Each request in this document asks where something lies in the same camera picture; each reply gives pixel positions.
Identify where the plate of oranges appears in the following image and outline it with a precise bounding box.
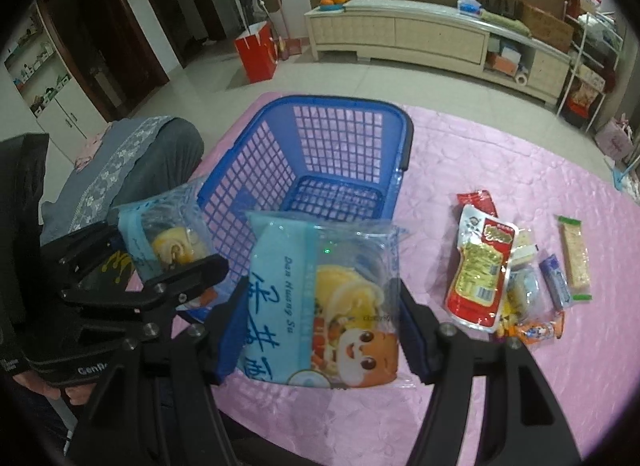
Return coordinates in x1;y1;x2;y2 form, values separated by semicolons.
319;0;349;12

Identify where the cardboard box on cabinet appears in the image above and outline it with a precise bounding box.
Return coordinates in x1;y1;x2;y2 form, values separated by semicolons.
521;3;574;53

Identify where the pink tablecloth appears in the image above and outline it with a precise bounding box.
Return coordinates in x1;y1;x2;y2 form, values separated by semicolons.
214;106;639;465

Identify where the blue biscuit roll pack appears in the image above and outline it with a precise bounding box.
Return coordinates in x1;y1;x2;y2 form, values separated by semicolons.
539;253;573;311

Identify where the cream TV cabinet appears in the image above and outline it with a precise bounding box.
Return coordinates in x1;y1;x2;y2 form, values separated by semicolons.
305;0;570;106

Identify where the blue tissue pack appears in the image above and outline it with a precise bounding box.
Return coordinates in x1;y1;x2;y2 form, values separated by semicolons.
457;0;483;16

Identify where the small red snack pack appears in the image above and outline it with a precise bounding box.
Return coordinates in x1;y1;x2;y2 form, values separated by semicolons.
457;189;498;217

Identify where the grey sofa with lace cover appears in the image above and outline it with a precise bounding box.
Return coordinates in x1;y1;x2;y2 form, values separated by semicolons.
40;116;204;245

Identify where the red paper bag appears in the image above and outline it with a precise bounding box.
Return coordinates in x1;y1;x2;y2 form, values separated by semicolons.
234;22;278;83

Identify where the pink gift bag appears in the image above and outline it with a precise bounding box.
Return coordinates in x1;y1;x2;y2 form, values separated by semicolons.
594;114;634;161

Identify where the red silver snack pouch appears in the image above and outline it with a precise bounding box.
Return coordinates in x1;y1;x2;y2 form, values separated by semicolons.
445;204;518;334

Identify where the person's hand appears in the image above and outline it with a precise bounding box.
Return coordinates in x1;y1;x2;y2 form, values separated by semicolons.
13;371;96;406

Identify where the green edged wafer pack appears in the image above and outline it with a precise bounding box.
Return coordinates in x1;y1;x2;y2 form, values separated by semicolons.
558;215;592;302

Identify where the white metal shelf rack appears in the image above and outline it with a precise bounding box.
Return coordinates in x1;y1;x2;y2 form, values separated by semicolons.
556;0;624;132

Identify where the clear cracker pack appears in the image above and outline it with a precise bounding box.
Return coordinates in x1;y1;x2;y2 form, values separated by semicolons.
511;227;539;269

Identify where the orange cone snack pack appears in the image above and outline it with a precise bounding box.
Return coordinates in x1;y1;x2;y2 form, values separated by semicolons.
497;311;565;345

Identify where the blue plastic basket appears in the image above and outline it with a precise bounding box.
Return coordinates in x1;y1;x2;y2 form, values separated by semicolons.
193;92;413;298

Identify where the blue egg yolk pastry bag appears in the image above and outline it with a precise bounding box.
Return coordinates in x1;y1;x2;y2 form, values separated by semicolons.
239;211;401;389

